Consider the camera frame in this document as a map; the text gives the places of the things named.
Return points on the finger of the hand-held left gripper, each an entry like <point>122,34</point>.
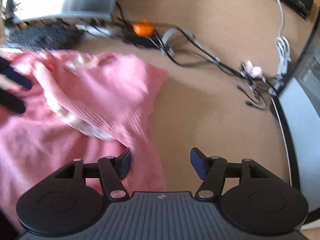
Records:
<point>17,77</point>
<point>12,103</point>

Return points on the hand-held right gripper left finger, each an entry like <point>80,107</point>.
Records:
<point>125,163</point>

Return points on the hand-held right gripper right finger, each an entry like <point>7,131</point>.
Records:
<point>198,163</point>

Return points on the pink ribbed shirt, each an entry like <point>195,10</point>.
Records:
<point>100,92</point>

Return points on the black keyboard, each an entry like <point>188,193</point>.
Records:
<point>45,37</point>

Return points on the white power strip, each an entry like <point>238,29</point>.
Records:
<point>95,29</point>

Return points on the crumpled white tissue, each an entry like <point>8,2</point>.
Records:
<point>254,70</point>

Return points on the orange toy figure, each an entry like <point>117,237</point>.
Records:
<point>143,28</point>

